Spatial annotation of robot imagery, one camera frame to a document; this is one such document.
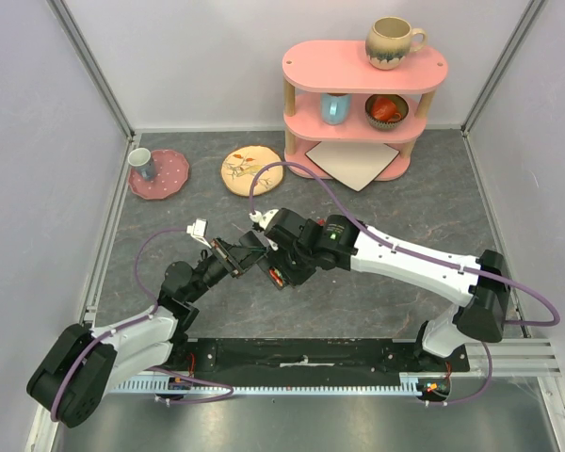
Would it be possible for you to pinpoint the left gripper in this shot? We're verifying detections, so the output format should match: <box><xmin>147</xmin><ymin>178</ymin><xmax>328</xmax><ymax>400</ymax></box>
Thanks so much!
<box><xmin>186</xmin><ymin>235</ymin><xmax>268</xmax><ymax>302</ymax></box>

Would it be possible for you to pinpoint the black remote control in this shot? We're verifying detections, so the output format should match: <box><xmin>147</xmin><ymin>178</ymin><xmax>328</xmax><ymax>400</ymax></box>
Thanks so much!
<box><xmin>264</xmin><ymin>247</ymin><xmax>285</xmax><ymax>290</ymax></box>

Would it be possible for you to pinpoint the red battery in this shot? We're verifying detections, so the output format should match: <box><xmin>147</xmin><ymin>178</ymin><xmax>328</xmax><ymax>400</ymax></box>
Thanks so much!
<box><xmin>269</xmin><ymin>268</ymin><xmax>284</xmax><ymax>287</ymax></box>

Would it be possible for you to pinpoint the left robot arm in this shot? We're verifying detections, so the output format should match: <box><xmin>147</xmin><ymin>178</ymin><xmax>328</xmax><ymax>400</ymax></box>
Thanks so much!
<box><xmin>26</xmin><ymin>232</ymin><xmax>267</xmax><ymax>428</ymax></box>

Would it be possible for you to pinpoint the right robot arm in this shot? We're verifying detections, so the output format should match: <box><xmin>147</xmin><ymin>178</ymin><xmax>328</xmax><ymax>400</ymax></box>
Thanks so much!
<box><xmin>250</xmin><ymin>208</ymin><xmax>509</xmax><ymax>371</ymax></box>

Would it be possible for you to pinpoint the yellow bird plate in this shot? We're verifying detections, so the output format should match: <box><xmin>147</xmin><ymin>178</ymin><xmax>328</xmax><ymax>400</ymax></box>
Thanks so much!
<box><xmin>220</xmin><ymin>145</ymin><xmax>284</xmax><ymax>197</ymax></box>

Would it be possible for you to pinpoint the white square board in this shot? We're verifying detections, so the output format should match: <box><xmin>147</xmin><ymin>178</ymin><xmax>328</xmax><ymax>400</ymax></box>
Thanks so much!
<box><xmin>305</xmin><ymin>141</ymin><xmax>410</xmax><ymax>192</ymax></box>

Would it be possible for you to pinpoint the pink dotted plate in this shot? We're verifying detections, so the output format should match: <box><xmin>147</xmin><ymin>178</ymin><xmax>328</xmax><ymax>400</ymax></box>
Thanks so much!
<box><xmin>127</xmin><ymin>150</ymin><xmax>190</xmax><ymax>201</ymax></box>

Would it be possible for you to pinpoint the light blue mug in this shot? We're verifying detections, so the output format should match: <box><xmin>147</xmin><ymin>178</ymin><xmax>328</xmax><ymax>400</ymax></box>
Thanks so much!
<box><xmin>320</xmin><ymin>93</ymin><xmax>351</xmax><ymax>125</ymax></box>

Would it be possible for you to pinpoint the grey small cup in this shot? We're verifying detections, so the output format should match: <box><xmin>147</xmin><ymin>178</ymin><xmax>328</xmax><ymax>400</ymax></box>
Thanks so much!
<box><xmin>127</xmin><ymin>148</ymin><xmax>157</xmax><ymax>181</ymax></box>

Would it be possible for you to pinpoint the pink three-tier shelf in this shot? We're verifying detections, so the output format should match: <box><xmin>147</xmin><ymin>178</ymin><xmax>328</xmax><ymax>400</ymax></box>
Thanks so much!
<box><xmin>282</xmin><ymin>40</ymin><xmax>448</xmax><ymax>182</ymax></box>

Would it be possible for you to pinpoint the orange cup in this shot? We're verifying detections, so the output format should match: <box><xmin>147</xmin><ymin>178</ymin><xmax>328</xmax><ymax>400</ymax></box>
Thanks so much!
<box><xmin>369</xmin><ymin>96</ymin><xmax>402</xmax><ymax>122</ymax></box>

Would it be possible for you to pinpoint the beige ceramic mug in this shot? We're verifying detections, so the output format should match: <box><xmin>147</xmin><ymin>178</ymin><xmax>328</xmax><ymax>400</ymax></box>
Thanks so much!
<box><xmin>364</xmin><ymin>17</ymin><xmax>428</xmax><ymax>71</ymax></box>

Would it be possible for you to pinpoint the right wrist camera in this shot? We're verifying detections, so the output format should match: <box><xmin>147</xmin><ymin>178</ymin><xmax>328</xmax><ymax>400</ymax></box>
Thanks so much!
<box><xmin>250</xmin><ymin>209</ymin><xmax>279</xmax><ymax>231</ymax></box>

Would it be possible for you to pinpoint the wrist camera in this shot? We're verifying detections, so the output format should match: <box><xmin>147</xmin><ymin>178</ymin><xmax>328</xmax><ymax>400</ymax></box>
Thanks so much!
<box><xmin>186</xmin><ymin>218</ymin><xmax>211</xmax><ymax>248</ymax></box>
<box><xmin>250</xmin><ymin>209</ymin><xmax>279</xmax><ymax>231</ymax></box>

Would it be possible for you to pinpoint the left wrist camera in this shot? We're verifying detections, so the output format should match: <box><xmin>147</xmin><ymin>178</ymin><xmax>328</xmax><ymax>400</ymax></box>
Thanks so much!
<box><xmin>186</xmin><ymin>218</ymin><xmax>211</xmax><ymax>248</ymax></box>

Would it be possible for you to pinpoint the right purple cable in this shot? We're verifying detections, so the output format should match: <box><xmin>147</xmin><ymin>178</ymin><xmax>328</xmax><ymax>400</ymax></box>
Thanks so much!
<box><xmin>248</xmin><ymin>161</ymin><xmax>561</xmax><ymax>407</ymax></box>

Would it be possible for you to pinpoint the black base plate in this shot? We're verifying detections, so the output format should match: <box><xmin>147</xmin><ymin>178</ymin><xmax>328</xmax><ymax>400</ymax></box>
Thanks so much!
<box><xmin>163</xmin><ymin>338</ymin><xmax>470</xmax><ymax>386</ymax></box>

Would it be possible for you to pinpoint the slotted cable duct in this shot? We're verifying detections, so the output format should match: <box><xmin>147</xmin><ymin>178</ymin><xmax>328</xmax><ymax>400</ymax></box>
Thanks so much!
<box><xmin>109</xmin><ymin>373</ymin><xmax>449</xmax><ymax>397</ymax></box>

